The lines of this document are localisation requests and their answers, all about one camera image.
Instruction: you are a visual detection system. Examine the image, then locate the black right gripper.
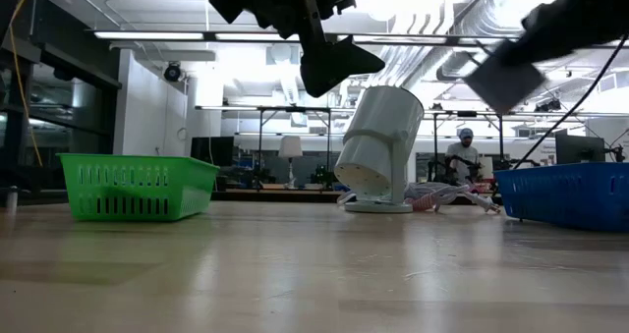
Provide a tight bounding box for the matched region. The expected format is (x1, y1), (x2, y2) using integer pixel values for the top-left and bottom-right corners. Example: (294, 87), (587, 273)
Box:
(464, 0), (629, 114)

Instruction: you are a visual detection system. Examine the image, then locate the white spot lamp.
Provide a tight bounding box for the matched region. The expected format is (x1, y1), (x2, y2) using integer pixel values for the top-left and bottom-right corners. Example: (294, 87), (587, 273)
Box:
(333, 84), (425, 214)

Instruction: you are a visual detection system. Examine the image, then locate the person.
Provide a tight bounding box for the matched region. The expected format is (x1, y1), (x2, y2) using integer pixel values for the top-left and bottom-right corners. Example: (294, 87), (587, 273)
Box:
(444, 128), (482, 185)

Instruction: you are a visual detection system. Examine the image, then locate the white shade table lamp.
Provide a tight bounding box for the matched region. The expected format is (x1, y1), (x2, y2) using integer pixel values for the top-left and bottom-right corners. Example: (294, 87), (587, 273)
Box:
(277, 135), (304, 190)

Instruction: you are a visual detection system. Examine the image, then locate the black monitor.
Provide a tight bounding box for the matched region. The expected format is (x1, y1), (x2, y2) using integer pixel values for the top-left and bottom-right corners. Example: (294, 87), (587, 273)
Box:
(554, 134), (606, 165)
(190, 136), (235, 167)

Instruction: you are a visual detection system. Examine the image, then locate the blue plastic basket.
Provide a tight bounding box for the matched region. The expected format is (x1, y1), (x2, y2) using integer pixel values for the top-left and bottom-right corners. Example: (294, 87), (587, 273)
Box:
(493, 161), (629, 234)

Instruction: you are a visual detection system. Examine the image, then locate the LED light strip bar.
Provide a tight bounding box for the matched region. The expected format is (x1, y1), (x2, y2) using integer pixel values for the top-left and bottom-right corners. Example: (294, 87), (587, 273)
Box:
(92, 29), (502, 47)

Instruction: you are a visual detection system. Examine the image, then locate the green plastic basket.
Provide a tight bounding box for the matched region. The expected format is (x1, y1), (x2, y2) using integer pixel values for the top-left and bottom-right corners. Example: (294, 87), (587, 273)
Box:
(56, 152), (221, 224)

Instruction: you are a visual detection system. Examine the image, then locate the black metal frame stand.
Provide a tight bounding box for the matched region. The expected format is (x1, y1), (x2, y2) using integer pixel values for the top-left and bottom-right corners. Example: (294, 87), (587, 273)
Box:
(256, 105), (333, 177)

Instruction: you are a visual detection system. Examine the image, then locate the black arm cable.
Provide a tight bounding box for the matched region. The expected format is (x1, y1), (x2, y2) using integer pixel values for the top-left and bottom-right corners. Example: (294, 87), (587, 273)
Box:
(513, 32), (629, 171)

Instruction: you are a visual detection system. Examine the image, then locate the silver ventilation duct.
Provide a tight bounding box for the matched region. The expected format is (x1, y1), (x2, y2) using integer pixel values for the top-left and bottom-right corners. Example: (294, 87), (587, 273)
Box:
(368, 0), (532, 88)

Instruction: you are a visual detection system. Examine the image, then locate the white lamp cable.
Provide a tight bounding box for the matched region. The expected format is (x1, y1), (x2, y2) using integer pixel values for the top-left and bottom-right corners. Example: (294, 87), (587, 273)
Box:
(336, 181), (502, 215)

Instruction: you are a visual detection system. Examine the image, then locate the black aluminium table frame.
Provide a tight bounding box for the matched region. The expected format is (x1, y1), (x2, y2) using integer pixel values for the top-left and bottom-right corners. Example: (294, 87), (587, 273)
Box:
(0, 188), (502, 206)

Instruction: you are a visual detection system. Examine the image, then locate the black ceiling camera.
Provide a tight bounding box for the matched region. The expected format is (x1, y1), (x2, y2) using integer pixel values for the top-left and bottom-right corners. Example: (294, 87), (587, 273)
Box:
(163, 61), (183, 83)

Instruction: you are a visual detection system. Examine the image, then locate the yellow cable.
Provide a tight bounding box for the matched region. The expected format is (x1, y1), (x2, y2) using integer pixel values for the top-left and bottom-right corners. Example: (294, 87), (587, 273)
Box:
(0, 0), (54, 192)

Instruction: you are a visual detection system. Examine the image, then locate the white cylinder post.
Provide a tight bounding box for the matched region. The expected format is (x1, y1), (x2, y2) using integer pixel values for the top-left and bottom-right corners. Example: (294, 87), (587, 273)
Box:
(5, 185), (20, 214)

